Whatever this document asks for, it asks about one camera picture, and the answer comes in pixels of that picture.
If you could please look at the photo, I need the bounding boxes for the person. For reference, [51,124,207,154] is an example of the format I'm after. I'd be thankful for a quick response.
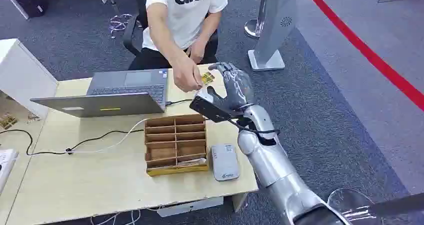
[128,0,229,71]

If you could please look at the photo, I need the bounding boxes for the short black laptop cable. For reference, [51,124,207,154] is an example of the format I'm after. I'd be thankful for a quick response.
[165,98,194,106]

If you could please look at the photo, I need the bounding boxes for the black bar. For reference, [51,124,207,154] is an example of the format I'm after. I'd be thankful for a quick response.
[366,192,424,218]

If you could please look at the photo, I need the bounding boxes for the small yellow cards pile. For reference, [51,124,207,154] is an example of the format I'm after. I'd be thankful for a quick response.
[0,115,18,130]

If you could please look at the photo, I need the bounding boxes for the grey standing kiosk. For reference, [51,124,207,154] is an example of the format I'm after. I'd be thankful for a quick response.
[247,0,298,72]

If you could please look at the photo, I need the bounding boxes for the cards in wooden box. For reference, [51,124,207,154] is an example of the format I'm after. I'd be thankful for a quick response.
[176,157,208,168]

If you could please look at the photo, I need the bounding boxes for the long black cable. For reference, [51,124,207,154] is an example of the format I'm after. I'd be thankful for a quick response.
[0,128,145,157]

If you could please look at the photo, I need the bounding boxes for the grey laptop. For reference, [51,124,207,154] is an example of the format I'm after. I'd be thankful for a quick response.
[29,68,169,119]

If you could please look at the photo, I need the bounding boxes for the black box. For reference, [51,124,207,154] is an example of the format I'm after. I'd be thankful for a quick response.
[10,0,49,19]

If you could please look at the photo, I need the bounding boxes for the yellow patterned card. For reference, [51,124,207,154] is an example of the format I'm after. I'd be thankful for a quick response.
[200,71,216,86]

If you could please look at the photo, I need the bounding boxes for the white cabinet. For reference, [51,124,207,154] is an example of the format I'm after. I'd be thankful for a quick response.
[0,38,59,120]

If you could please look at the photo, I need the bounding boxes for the clear plastic dome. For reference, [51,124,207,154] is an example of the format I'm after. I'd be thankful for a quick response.
[326,187,377,225]

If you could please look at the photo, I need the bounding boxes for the white box under desk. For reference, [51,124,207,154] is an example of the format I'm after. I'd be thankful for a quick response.
[156,196,225,218]

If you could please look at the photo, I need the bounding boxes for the black office chair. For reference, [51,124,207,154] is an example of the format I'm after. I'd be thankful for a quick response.
[122,0,149,57]

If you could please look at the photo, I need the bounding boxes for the chrome stanchion post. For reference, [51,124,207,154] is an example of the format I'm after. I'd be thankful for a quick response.
[244,0,272,39]

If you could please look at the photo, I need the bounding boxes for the clear coiled cable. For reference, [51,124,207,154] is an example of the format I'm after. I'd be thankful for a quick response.
[108,13,134,40]

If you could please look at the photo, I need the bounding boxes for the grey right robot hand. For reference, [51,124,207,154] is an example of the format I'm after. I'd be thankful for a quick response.
[206,61,256,114]

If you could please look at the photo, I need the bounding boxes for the person's right hand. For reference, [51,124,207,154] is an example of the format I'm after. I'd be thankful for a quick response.
[171,55,204,93]

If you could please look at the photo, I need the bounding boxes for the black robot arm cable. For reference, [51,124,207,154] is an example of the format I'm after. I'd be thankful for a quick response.
[227,116,281,136]

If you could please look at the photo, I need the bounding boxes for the white cables under desk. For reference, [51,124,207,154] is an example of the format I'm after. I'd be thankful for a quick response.
[90,209,142,225]

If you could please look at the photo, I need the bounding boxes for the grey card reader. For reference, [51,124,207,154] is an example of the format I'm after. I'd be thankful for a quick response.
[209,143,241,182]

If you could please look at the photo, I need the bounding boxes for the red floor tape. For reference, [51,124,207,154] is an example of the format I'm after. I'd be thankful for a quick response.
[300,0,424,112]

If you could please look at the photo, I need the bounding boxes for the wooden card box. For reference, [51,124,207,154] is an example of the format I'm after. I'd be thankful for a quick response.
[143,113,211,178]

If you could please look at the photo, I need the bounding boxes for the white cable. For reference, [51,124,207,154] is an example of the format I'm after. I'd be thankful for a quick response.
[70,118,151,154]

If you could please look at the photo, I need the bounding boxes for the person's left hand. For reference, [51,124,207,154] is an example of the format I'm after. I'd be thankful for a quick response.
[186,38,208,65]

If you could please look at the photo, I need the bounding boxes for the white power strip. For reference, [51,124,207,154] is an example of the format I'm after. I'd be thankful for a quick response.
[0,148,19,195]

